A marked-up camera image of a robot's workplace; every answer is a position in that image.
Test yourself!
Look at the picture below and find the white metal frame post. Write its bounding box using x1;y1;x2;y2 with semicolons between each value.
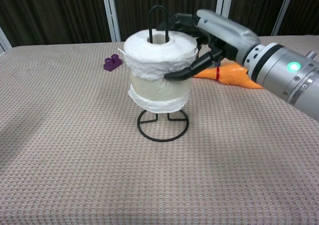
215;0;235;17
271;0;297;36
100;0;122;42
0;26;12;54

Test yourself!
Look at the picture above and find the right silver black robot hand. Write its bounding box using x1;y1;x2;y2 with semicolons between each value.
159;9;262;81

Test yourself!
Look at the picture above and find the white paper towel roll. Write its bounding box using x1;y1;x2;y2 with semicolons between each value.
118;29;199;114

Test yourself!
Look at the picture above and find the black wire towel holder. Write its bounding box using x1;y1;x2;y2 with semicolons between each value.
137;5;189;143

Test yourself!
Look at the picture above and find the purple toy building block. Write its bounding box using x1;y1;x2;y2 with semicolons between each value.
103;53;123;72

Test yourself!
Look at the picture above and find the textured beige tablecloth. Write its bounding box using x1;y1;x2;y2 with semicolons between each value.
0;34;319;225

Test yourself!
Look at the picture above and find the orange rubber chicken toy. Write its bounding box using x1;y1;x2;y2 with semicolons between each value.
193;62;265;90

